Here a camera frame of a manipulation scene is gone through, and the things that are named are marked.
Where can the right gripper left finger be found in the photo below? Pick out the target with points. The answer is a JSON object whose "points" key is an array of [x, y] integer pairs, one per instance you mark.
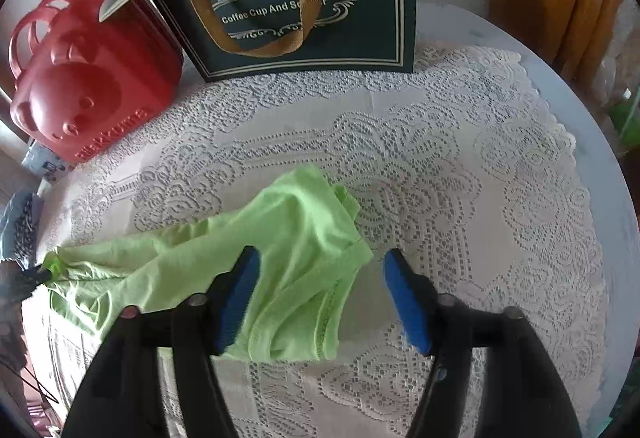
{"points": [[121, 394]]}

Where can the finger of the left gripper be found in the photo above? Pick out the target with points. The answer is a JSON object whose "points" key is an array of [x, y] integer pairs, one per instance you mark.
{"points": [[19, 284]]}

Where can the green t-shirt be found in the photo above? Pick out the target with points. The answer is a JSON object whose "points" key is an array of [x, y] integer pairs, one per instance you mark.
{"points": [[291, 255]]}

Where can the pile of folded clothes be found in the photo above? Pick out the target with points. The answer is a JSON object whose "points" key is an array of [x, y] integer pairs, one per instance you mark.
{"points": [[19, 228]]}

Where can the tea set box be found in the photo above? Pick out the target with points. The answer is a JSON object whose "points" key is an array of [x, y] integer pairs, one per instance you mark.
{"points": [[45, 164]]}

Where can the white lace tablecloth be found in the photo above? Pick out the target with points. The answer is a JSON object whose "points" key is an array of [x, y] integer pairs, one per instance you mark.
{"points": [[461, 164]]}

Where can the red bear suitcase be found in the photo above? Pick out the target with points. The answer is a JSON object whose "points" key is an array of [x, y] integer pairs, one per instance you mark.
{"points": [[82, 83]]}

